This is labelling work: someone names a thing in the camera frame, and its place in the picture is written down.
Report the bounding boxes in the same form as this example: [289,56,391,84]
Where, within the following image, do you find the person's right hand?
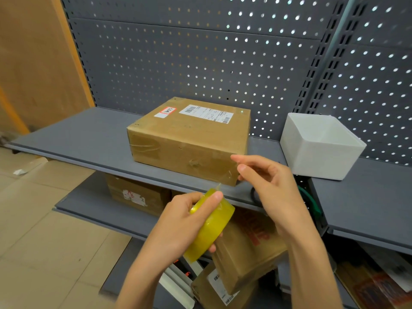
[230,154,318,245]

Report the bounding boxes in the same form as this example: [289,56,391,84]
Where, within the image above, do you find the cardboard box red lettering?
[212,207,288,296]

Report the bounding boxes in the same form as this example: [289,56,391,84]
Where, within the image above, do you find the white flat strips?
[159,260,206,309]

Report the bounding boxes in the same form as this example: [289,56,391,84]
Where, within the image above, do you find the person's left hand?
[143,191,224,273]

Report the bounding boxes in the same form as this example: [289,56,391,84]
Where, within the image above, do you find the cardboard box barcode label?
[191,262,258,309]

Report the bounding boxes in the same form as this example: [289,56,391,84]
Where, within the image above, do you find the brown cardboard box white labels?
[126,97,251,187]

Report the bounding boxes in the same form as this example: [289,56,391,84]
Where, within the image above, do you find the cardboard box red blue print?
[334,254,412,309]

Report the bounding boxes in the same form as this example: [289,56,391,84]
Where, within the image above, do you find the grey perforated back panel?
[317,0,412,166]
[61,0,347,140]

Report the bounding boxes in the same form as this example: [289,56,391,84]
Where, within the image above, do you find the brown wooden panel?
[0,0,94,145]

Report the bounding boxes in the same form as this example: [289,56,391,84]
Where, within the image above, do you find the grey slotted upright post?
[59,0,97,108]
[293,0,373,115]

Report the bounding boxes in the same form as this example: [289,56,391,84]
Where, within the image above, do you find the green handled needle-nose pliers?
[296,185,324,219]

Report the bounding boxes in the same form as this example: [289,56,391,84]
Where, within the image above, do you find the cardboard box torn white sticker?
[105,173,172,218]

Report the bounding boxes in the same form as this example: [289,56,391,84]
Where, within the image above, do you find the yellow tape roll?
[182,170,236,264]

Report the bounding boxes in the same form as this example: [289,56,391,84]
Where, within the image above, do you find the white plastic bin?
[280,112,367,181]

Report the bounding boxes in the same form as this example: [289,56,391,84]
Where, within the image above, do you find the person's left forearm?
[114,254,174,309]

